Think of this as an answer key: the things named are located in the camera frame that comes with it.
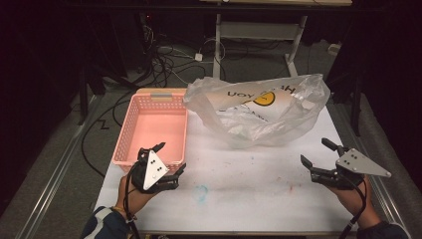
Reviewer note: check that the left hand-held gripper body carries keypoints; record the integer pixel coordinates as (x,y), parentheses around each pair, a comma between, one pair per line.
(154,169)

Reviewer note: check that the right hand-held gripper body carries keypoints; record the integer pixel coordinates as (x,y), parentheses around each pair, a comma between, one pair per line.
(356,164)

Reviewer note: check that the pink perforated plastic basket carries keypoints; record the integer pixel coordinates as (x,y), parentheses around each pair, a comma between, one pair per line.
(156,129)

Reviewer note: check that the clear smiley-print plastic bag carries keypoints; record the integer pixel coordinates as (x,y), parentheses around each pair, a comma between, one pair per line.
(252,131)

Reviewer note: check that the person's left hand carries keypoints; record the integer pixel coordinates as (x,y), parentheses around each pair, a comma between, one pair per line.
(131,199)

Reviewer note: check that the person's right hand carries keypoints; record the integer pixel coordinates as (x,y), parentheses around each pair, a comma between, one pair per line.
(356,202)

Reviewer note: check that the black stand leg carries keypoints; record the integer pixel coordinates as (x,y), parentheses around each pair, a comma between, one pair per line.
(83,99)

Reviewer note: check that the white power adapter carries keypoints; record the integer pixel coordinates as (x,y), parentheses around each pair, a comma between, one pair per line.
(198,57)

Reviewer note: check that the white-framed desk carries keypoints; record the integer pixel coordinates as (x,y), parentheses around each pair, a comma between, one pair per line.
(258,30)

